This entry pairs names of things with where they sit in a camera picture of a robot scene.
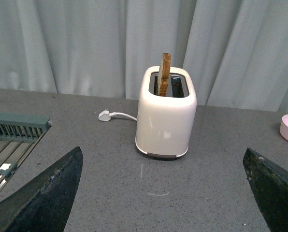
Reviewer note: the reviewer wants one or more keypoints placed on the toasted bread slice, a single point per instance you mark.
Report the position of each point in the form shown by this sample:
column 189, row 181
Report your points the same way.
column 164, row 73

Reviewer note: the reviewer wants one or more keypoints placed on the white toaster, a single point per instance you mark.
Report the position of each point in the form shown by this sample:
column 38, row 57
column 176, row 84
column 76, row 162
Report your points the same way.
column 164, row 124

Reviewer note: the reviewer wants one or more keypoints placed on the grey curtain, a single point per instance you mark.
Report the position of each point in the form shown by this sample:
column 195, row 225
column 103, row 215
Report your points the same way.
column 236, row 51

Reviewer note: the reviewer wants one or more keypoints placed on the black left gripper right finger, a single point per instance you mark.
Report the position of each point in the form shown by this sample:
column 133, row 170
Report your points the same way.
column 269, row 184

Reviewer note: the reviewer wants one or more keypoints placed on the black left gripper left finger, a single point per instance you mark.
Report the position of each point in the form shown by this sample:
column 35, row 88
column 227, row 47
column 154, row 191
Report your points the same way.
column 44, row 203

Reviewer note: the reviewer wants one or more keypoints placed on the green dish rack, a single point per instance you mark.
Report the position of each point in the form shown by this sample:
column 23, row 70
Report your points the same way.
column 19, row 134

